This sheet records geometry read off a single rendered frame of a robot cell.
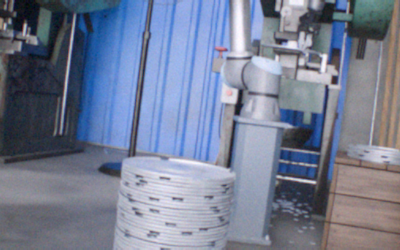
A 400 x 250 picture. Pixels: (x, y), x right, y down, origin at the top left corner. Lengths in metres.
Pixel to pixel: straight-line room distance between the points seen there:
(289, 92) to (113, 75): 2.01
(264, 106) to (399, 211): 0.62
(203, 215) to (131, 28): 3.04
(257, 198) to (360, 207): 0.38
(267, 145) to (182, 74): 2.19
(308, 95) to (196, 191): 1.33
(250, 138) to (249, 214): 0.28
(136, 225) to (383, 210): 0.99
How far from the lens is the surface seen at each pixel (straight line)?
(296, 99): 2.36
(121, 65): 4.06
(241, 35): 1.89
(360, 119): 3.76
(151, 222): 1.15
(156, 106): 3.90
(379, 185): 1.83
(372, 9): 2.40
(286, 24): 2.52
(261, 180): 1.78
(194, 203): 1.13
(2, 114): 2.89
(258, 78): 1.79
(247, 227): 1.81
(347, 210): 1.84
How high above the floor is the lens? 0.50
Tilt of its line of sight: 3 degrees down
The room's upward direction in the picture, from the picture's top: 7 degrees clockwise
